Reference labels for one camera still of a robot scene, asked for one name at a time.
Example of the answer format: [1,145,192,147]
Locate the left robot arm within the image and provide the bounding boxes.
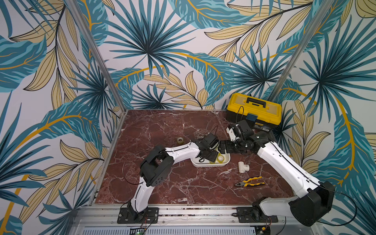
[128,139,219,214]

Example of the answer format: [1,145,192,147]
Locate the white plastic storage box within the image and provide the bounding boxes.
[191,148,231,167]

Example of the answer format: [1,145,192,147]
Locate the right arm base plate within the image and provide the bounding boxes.
[232,207,278,224]

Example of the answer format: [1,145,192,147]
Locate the yellow black toolbox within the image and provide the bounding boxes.
[226,93,282,132]

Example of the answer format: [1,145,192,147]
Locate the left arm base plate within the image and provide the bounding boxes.
[117,207,159,224]

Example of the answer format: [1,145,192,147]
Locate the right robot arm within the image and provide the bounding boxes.
[218,132,334,227]

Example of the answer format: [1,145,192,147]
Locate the white PVC pipe fitting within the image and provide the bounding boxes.
[238,161,250,173]

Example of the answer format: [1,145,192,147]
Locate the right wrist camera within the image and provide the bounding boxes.
[226,120,255,142]

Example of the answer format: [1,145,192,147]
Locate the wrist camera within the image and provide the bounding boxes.
[226,120,255,142]
[203,133,218,148]

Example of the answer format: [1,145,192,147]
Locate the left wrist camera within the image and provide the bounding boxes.
[203,133,218,148]

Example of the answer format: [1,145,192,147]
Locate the yellow black pliers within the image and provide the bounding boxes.
[235,176,266,187]

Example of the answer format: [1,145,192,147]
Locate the aluminium front rail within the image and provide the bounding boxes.
[68,204,325,235]

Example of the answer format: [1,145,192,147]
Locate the yellow tape roll one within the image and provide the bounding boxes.
[177,137,185,145]

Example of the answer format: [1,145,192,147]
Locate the yellow tape roll four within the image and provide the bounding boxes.
[217,155,225,163]

